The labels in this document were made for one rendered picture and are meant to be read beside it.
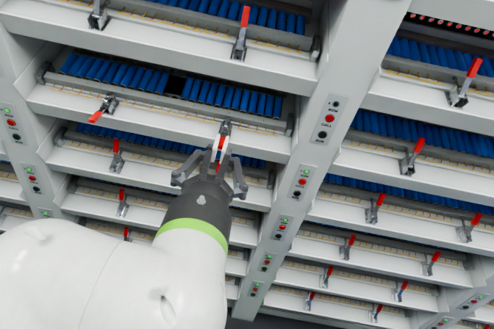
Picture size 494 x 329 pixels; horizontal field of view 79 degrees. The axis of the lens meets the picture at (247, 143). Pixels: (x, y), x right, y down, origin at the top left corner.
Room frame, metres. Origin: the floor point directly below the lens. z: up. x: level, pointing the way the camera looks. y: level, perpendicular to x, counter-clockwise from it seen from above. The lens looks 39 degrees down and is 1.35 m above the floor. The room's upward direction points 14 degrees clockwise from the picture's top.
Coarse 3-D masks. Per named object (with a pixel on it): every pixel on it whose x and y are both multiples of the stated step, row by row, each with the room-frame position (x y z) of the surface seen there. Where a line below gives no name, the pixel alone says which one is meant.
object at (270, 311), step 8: (232, 304) 0.58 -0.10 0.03; (264, 312) 0.58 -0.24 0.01; (272, 312) 0.58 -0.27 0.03; (280, 312) 0.59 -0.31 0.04; (288, 312) 0.59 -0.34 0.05; (296, 312) 0.60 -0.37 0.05; (304, 320) 0.59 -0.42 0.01; (312, 320) 0.59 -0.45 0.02; (320, 320) 0.60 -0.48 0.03; (328, 320) 0.60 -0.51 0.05; (336, 320) 0.60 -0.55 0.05; (352, 328) 0.60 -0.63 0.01; (360, 328) 0.60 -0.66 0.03; (368, 328) 0.61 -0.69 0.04; (376, 328) 0.61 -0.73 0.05; (384, 328) 0.62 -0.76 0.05
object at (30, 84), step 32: (32, 64) 0.56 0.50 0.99; (128, 64) 0.67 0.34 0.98; (32, 96) 0.52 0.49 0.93; (64, 96) 0.54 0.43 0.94; (96, 96) 0.56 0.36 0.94; (288, 96) 0.70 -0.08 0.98; (128, 128) 0.53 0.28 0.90; (160, 128) 0.52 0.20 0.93; (192, 128) 0.54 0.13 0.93; (288, 128) 0.58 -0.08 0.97; (288, 160) 0.54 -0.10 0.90
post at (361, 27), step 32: (352, 0) 0.54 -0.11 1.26; (384, 0) 0.54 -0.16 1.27; (352, 32) 0.54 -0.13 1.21; (384, 32) 0.54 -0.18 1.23; (352, 64) 0.54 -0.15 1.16; (320, 96) 0.54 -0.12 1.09; (352, 96) 0.54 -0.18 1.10; (320, 160) 0.54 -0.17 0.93; (288, 192) 0.54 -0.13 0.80; (256, 256) 0.54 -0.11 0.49
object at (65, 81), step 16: (48, 80) 0.56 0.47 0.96; (64, 80) 0.56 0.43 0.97; (80, 80) 0.57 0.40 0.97; (128, 96) 0.56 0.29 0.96; (144, 96) 0.57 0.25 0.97; (160, 96) 0.58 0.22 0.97; (192, 112) 0.57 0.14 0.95; (208, 112) 0.57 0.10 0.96; (224, 112) 0.58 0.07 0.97; (240, 112) 0.59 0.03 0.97; (240, 128) 0.56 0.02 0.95; (272, 128) 0.58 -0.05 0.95
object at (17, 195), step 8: (0, 160) 0.58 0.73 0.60; (0, 168) 0.56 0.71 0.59; (8, 168) 0.56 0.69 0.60; (0, 176) 0.55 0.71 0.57; (8, 176) 0.56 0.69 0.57; (16, 176) 0.56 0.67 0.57; (0, 184) 0.53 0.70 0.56; (8, 184) 0.53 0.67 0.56; (16, 184) 0.54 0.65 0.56; (0, 192) 0.51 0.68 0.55; (8, 192) 0.51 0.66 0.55; (16, 192) 0.52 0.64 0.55; (8, 200) 0.51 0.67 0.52; (16, 200) 0.50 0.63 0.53; (24, 200) 0.50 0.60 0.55
